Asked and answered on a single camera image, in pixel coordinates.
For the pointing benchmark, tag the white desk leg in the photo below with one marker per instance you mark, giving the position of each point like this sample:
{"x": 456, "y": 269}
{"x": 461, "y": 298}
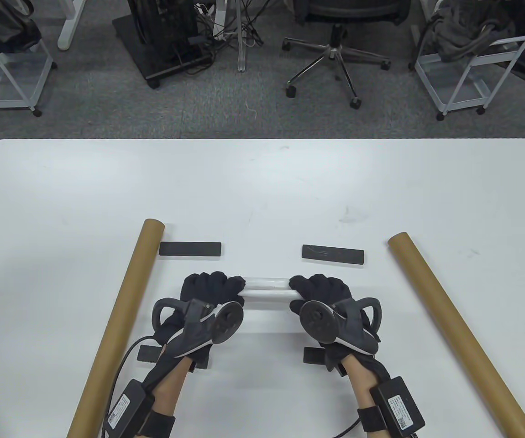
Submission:
{"x": 68, "y": 32}

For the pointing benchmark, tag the grey bag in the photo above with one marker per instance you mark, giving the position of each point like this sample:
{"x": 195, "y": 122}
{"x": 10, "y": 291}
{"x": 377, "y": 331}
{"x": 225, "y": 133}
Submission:
{"x": 463, "y": 36}

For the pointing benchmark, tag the black wrist sensor box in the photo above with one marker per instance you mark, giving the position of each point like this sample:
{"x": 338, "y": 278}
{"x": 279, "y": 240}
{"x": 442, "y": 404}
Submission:
{"x": 125, "y": 406}
{"x": 399, "y": 406}

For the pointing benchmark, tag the white upright post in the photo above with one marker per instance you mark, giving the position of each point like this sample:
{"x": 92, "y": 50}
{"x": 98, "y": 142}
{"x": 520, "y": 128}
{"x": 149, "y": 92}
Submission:
{"x": 242, "y": 54}

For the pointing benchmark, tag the white power strip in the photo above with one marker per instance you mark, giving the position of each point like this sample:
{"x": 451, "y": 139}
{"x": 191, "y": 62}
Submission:
{"x": 220, "y": 23}

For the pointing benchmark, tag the colourful cartoon panel poster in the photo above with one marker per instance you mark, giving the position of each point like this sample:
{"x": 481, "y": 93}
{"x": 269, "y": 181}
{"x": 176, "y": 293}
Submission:
{"x": 267, "y": 289}

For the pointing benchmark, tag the black bar weight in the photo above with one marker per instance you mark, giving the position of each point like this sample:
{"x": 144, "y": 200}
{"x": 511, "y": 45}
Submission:
{"x": 333, "y": 254}
{"x": 312, "y": 356}
{"x": 149, "y": 354}
{"x": 189, "y": 249}

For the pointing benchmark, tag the person's left forearm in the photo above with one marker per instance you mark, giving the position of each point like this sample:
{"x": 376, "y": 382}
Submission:
{"x": 169, "y": 392}

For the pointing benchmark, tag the black bag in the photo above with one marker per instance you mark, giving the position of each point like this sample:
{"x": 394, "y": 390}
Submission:
{"x": 2, "y": 27}

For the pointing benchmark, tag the black office chair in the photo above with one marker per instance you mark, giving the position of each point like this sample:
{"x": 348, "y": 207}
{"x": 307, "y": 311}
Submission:
{"x": 335, "y": 50}

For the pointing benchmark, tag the white wheeled cart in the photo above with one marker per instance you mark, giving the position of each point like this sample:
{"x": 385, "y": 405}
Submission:
{"x": 16, "y": 86}
{"x": 463, "y": 91}

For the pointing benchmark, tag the black wheeled computer stand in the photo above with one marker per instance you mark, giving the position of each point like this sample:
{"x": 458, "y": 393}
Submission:
{"x": 162, "y": 45}

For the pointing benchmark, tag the person's right forearm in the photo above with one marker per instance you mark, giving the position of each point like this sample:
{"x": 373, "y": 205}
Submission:
{"x": 360, "y": 383}

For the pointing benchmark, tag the grey and white hand controller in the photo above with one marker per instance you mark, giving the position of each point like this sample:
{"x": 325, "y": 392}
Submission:
{"x": 198, "y": 333}
{"x": 344, "y": 328}

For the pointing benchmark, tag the person's right hand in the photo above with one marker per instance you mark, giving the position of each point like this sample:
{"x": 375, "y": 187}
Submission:
{"x": 322, "y": 287}

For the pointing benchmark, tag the brown cardboard mailing tube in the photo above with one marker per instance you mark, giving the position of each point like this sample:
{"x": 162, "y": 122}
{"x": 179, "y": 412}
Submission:
{"x": 449, "y": 328}
{"x": 144, "y": 255}

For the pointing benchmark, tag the person's left hand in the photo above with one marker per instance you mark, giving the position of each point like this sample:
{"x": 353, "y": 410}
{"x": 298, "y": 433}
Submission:
{"x": 207, "y": 287}

